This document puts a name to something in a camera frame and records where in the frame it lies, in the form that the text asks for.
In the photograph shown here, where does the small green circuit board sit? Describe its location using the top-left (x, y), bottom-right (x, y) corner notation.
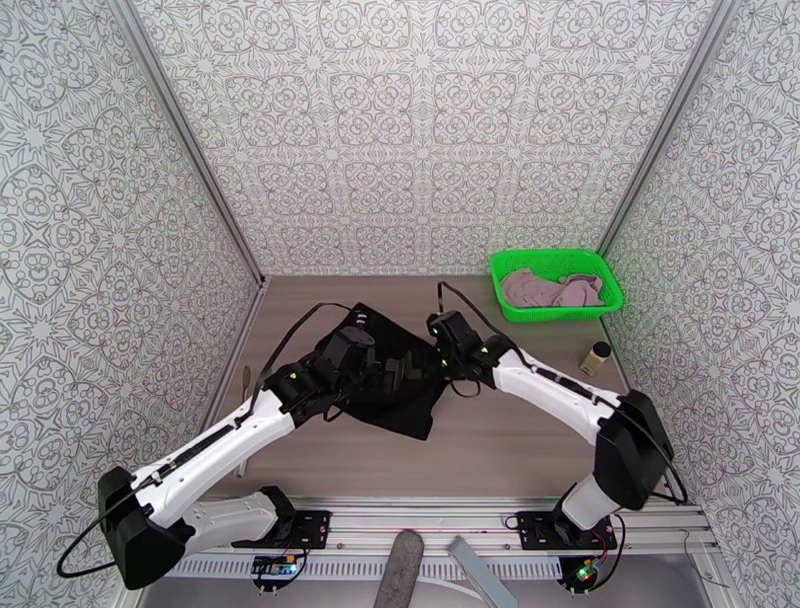
top-left (569, 557), bottom-right (606, 589)
top-left (251, 554), bottom-right (298, 581)

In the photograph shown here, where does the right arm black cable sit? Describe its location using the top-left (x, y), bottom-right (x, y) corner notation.
top-left (435, 281), bottom-right (690, 506)

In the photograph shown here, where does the green plastic perforated basket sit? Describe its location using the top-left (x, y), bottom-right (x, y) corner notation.
top-left (488, 248), bottom-right (626, 324)

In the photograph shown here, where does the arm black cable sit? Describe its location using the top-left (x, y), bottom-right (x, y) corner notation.
top-left (435, 281), bottom-right (690, 506)
top-left (56, 301), bottom-right (361, 579)

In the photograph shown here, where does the aluminium corner post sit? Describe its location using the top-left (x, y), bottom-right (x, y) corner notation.
top-left (596, 0), bottom-right (743, 258)
top-left (109, 0), bottom-right (271, 290)

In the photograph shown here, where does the beige bottle with black cap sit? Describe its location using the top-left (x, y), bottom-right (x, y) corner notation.
top-left (579, 341), bottom-right (612, 377)

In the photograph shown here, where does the black garment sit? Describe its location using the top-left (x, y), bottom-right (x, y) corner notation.
top-left (324, 303), bottom-right (449, 442)

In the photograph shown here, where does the mauve pink garment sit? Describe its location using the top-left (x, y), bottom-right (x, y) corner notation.
top-left (499, 268), bottom-right (608, 309)

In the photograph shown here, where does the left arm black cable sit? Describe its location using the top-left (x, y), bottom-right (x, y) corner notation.
top-left (56, 301), bottom-right (361, 579)

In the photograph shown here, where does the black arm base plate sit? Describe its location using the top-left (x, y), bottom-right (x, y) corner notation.
top-left (292, 509), bottom-right (333, 551)
top-left (517, 511), bottom-right (619, 551)

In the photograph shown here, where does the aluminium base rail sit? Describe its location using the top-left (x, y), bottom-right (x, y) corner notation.
top-left (187, 496), bottom-right (717, 559)

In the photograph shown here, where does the aluminium side rail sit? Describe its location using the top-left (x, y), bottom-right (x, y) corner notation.
top-left (202, 277), bottom-right (271, 439)

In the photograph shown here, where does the flat grey metal strip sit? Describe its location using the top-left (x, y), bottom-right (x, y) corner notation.
top-left (446, 535), bottom-right (520, 608)

